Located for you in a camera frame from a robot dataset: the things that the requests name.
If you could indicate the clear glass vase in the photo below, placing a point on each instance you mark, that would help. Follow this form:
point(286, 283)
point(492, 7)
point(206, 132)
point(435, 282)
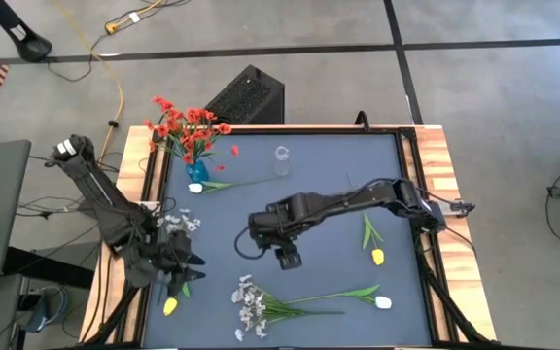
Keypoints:
point(282, 167)

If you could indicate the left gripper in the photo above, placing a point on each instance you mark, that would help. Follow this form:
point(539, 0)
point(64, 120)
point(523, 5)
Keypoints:
point(175, 257)

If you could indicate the black floor stand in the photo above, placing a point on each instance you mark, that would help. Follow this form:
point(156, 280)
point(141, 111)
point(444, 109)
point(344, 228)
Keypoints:
point(27, 44)

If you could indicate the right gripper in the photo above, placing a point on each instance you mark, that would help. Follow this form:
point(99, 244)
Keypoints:
point(275, 231)

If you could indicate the small white flower bouquet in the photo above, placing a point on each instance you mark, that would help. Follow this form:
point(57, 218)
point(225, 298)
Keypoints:
point(190, 224)

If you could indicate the white tulip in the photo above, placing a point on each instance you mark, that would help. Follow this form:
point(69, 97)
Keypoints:
point(195, 187)
point(383, 302)

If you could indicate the grey connector box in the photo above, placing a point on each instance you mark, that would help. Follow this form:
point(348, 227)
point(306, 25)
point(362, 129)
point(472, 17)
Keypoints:
point(457, 207)

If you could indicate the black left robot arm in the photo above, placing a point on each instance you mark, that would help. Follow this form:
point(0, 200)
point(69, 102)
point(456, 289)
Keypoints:
point(100, 194)

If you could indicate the large white flower bouquet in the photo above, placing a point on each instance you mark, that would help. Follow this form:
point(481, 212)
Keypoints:
point(270, 308)

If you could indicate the black desk base bar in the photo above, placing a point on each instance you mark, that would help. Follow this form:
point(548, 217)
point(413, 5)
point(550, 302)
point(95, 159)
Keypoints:
point(46, 267)

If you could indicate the grey desk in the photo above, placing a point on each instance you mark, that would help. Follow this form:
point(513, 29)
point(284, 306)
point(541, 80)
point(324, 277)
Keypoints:
point(3, 219)

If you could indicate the black aluminium table frame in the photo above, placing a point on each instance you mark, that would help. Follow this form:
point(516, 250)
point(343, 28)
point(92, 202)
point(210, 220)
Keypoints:
point(333, 130)

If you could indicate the blue glass vase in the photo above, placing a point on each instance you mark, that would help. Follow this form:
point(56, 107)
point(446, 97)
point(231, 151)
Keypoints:
point(197, 172)

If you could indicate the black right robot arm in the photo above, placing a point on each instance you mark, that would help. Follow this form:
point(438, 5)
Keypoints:
point(348, 197)

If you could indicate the yellow tulip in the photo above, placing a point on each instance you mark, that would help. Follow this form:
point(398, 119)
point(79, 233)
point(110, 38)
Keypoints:
point(170, 306)
point(378, 256)

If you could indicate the black computer tower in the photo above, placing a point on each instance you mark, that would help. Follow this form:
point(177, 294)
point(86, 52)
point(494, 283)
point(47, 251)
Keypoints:
point(251, 97)

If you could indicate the blue-grey table mat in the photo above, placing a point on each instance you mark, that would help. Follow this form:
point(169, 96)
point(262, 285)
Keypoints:
point(319, 282)

